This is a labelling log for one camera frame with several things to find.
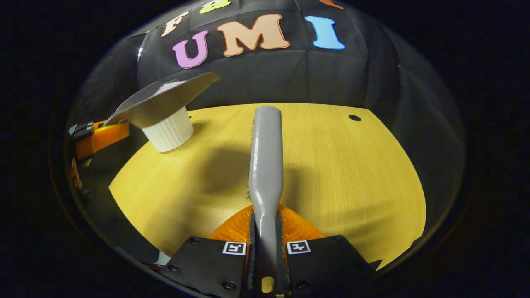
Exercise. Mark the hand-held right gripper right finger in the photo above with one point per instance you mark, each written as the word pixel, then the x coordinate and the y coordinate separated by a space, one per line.
pixel 327 263

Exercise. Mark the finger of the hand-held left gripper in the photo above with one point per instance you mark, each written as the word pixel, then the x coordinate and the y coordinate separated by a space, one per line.
pixel 75 174
pixel 103 138

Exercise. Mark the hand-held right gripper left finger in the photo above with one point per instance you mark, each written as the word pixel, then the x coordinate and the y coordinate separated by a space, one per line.
pixel 203 265

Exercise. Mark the white ribbed garbage bin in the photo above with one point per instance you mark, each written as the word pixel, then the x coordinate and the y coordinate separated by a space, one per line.
pixel 169 132

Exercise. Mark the grey dustpan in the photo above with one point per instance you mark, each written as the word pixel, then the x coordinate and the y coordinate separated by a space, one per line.
pixel 165 103

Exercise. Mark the small grey broom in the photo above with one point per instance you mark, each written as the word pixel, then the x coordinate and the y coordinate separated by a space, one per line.
pixel 266 165

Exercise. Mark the wooden desktop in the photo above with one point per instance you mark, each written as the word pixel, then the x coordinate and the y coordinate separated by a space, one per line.
pixel 352 186

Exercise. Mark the white object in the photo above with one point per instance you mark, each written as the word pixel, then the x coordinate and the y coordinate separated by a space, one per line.
pixel 162 258

